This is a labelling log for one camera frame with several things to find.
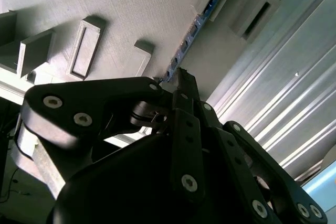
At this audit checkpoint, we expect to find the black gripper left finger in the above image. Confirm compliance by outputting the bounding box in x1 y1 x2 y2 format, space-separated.
19 76 207 206

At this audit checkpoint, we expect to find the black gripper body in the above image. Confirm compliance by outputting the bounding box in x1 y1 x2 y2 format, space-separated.
46 133 254 224

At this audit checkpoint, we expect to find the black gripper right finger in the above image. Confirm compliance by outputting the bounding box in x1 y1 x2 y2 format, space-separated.
177 68 329 224

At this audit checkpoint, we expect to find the blue RAM stick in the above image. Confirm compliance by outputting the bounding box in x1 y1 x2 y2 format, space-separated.
159 0 236 84

